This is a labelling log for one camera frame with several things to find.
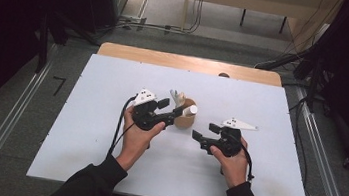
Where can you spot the long white pen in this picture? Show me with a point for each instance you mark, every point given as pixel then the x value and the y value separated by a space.
pixel 173 96

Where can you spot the short white tube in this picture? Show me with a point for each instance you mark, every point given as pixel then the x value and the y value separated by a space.
pixel 191 110

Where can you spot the metal floor rail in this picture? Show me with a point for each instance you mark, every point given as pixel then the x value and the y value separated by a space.
pixel 4 124
pixel 325 167

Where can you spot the person's left hand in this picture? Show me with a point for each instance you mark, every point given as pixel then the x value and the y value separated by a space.
pixel 136 143

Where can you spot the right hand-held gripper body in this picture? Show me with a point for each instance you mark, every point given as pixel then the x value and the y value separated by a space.
pixel 228 145

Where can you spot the black metal stand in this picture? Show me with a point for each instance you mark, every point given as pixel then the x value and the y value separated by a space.
pixel 44 45
pixel 314 81

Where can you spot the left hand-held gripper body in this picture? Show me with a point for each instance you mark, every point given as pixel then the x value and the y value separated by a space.
pixel 146 118

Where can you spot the wooden table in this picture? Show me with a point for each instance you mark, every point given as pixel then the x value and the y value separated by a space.
pixel 183 61

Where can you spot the wooden pen holder cup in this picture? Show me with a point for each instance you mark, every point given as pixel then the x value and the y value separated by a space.
pixel 184 122

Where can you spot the light wooden desk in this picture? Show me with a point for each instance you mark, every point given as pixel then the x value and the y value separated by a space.
pixel 258 1

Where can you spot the person's right hand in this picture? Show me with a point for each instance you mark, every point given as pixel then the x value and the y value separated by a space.
pixel 234 171

